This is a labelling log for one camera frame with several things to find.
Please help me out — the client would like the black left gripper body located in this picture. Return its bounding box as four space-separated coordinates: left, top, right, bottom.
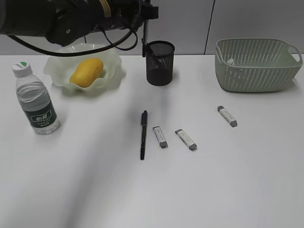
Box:
96 0 159 30

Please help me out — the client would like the black marker pen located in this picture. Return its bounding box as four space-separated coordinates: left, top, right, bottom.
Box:
140 110 148 161
147 46 159 64
142 20 149 57

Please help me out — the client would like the yellow mango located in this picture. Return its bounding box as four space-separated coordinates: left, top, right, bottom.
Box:
69 58 104 88

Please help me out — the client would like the clear water bottle green label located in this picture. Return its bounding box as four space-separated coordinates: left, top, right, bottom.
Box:
12 61 60 134

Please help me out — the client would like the white waste paper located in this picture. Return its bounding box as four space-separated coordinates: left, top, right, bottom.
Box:
226 58 235 66

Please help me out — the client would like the white grey eraser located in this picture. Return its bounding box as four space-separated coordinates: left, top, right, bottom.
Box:
153 126 168 148
217 105 237 127
175 129 197 151

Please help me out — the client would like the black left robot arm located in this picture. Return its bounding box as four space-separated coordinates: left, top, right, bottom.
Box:
0 0 159 47

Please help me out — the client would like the black mesh pen holder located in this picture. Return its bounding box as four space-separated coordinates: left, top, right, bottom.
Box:
146 40 175 86

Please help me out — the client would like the pale green wavy plate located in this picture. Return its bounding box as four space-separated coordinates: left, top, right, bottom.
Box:
44 49 122 92

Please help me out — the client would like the pale green plastic basket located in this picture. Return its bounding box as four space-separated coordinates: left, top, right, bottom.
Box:
215 38 303 93

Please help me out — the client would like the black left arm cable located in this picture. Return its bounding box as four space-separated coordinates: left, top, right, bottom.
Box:
7 14 139 57

